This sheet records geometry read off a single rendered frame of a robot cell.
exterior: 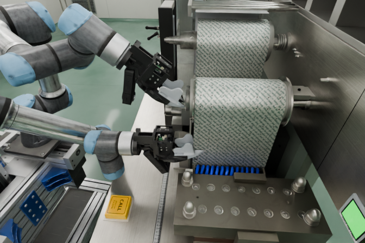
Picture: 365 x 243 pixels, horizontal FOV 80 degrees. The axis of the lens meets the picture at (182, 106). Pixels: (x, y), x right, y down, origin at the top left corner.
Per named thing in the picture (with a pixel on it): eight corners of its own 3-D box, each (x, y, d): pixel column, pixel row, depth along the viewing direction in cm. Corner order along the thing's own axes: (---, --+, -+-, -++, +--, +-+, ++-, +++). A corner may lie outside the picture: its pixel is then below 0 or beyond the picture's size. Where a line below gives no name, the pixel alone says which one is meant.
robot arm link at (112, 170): (120, 154, 84) (114, 134, 78) (128, 176, 76) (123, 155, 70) (99, 162, 81) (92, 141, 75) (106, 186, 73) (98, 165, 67)
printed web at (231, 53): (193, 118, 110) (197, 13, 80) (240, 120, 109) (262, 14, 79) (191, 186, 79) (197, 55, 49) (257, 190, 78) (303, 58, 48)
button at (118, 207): (112, 198, 76) (111, 194, 74) (132, 199, 75) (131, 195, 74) (105, 218, 70) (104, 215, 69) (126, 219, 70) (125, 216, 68)
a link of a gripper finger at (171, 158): (187, 160, 64) (157, 158, 64) (187, 163, 65) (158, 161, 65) (188, 148, 68) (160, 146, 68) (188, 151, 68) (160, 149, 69)
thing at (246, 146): (192, 164, 72) (194, 122, 61) (263, 168, 71) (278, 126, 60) (192, 165, 72) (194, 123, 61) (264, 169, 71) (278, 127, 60)
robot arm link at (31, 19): (37, 107, 112) (-9, -1, 73) (65, 95, 121) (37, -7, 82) (48, 122, 108) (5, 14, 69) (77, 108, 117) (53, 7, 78)
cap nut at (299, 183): (289, 181, 66) (293, 172, 63) (301, 182, 66) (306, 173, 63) (293, 192, 63) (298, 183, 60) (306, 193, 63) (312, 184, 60)
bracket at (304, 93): (285, 89, 63) (288, 83, 62) (306, 90, 63) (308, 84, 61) (291, 99, 59) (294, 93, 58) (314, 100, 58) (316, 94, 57)
